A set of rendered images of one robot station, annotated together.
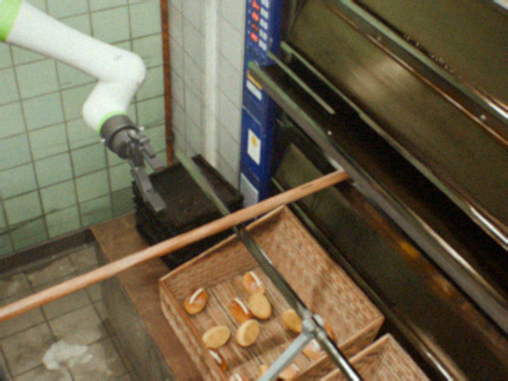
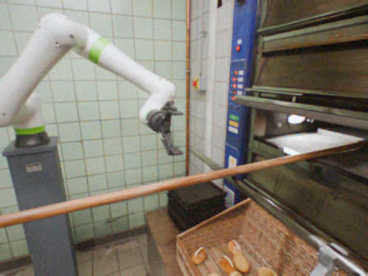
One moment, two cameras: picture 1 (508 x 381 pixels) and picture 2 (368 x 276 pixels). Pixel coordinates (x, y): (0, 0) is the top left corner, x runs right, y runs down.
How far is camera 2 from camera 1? 1.17 m
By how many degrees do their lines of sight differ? 26
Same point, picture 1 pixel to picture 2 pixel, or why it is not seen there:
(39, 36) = (117, 58)
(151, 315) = (170, 263)
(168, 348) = not seen: outside the picture
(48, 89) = (135, 149)
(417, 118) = not seen: outside the picture
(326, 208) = (286, 189)
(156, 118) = (181, 172)
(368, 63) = (324, 63)
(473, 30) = not seen: outside the picture
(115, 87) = (158, 95)
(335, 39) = (291, 66)
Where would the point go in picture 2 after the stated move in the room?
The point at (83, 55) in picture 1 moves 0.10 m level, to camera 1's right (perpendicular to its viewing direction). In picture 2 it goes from (141, 74) to (163, 74)
